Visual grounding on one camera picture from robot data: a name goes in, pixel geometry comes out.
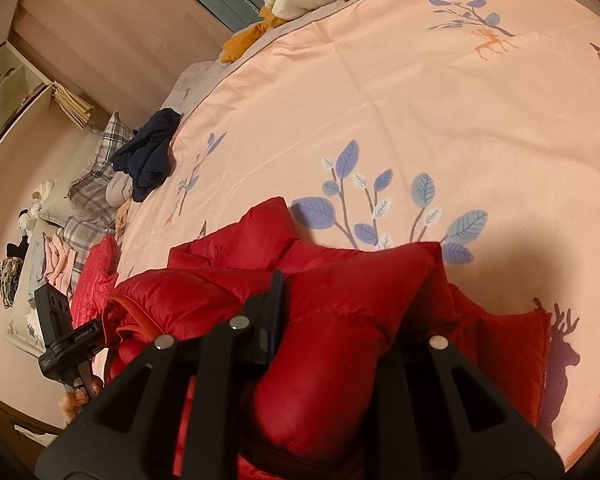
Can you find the peach patterned cloth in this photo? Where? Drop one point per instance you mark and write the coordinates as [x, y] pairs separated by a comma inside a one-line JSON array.
[[122, 220]]

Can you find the grey bed sheet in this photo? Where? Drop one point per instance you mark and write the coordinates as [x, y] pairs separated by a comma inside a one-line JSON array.
[[200, 85]]

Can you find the person's left hand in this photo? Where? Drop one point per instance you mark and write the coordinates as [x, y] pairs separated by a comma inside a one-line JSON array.
[[75, 402]]

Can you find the white dog plush toy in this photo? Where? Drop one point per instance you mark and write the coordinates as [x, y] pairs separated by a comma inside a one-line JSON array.
[[26, 220]]

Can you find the pink folded down jacket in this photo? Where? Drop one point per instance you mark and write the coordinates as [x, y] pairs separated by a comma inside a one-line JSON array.
[[97, 270]]

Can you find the navy blue garment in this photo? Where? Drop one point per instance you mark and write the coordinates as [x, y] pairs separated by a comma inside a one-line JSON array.
[[147, 160]]

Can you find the red down jacket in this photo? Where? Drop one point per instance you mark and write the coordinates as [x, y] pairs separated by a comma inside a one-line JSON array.
[[330, 310]]

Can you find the beige padded headboard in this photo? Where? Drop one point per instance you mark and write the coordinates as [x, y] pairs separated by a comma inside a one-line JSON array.
[[75, 160]]

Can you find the small plaid pillow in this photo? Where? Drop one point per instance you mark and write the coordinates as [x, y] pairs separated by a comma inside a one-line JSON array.
[[82, 215]]

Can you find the beige curtain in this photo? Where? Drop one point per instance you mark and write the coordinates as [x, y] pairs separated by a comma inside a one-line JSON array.
[[120, 35]]

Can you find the pink printed duvet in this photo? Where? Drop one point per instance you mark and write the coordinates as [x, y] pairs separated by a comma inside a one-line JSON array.
[[380, 110]]

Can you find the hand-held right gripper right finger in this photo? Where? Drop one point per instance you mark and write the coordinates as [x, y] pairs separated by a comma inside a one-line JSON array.
[[445, 377]]

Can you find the large plaid pillow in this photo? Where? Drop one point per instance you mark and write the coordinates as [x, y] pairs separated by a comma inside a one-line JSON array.
[[112, 140]]

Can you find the wall shelf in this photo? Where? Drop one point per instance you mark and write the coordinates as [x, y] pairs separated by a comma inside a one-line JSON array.
[[7, 95]]

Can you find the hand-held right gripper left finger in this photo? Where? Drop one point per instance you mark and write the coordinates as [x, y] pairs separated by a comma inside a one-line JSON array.
[[276, 310]]

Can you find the light grey garment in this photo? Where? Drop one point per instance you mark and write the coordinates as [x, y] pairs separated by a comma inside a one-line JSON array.
[[117, 190]]

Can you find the beige plush toy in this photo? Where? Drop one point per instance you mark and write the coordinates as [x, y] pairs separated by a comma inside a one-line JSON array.
[[42, 195]]

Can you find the grey-blue garment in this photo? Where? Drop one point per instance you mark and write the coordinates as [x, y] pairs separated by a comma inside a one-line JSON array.
[[37, 265]]

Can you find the yellow tasselled cloth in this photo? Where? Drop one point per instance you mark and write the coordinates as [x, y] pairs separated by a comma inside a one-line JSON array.
[[72, 105]]

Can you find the pink clothes pile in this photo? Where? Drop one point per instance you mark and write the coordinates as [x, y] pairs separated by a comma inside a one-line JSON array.
[[60, 257]]

